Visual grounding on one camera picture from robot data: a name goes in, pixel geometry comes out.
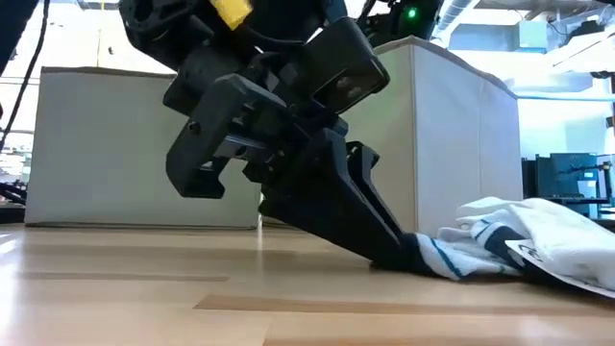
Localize white sock blue stripes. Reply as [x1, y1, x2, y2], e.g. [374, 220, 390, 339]
[371, 231, 528, 283]

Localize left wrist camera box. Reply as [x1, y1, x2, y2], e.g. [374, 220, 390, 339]
[292, 15, 392, 117]

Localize silver ventilation duct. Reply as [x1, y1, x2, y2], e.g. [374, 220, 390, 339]
[430, 0, 478, 40]

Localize yellow tape piece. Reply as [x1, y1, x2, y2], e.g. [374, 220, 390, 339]
[209, 0, 254, 32]

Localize white t-shirt with label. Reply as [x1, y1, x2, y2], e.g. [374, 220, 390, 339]
[453, 195, 615, 301]

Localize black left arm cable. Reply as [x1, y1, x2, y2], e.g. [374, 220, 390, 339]
[0, 0, 52, 151]

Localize black workstation frame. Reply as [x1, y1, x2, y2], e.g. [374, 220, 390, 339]
[520, 152, 615, 221]

